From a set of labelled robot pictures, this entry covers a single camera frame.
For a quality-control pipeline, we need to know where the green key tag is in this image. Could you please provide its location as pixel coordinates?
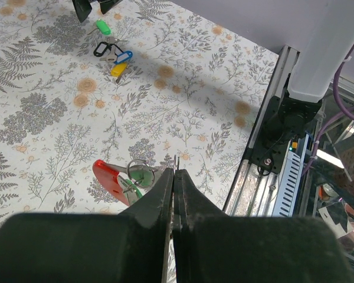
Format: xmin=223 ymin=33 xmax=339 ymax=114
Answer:
xmin=96 ymin=19 xmax=112 ymax=35

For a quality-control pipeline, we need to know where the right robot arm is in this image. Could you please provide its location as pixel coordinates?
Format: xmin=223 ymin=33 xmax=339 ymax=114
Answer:
xmin=253 ymin=1 xmax=354 ymax=162

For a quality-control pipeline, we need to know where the aluminium front rail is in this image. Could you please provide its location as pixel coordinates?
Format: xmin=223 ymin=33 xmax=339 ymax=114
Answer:
xmin=222 ymin=45 xmax=299 ymax=217

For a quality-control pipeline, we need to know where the red handled carabiner keyring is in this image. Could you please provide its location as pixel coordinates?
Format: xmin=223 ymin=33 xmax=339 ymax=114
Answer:
xmin=93 ymin=159 xmax=162 ymax=206

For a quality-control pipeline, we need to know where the blue slotted cable duct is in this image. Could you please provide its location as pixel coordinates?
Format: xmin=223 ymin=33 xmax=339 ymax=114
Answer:
xmin=271 ymin=134 xmax=310 ymax=218

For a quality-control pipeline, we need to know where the yellow key tag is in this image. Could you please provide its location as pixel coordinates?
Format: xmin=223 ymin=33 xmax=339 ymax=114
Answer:
xmin=110 ymin=62 xmax=127 ymax=77

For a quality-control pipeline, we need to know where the green tagged key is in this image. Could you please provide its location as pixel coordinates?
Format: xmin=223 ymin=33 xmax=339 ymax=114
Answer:
xmin=118 ymin=165 xmax=155 ymax=205

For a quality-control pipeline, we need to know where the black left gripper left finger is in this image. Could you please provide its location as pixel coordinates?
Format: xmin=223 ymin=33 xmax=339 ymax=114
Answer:
xmin=0 ymin=169 xmax=174 ymax=282

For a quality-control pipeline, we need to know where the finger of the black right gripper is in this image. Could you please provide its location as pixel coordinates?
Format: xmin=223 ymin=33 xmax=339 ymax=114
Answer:
xmin=72 ymin=0 xmax=91 ymax=23
xmin=99 ymin=0 xmax=121 ymax=14

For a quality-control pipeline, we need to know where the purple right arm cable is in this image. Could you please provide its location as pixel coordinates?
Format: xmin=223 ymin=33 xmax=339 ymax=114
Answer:
xmin=300 ymin=26 xmax=354 ymax=177

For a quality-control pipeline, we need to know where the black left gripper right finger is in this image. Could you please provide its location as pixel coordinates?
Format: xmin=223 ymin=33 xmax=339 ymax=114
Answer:
xmin=173 ymin=170 xmax=354 ymax=282

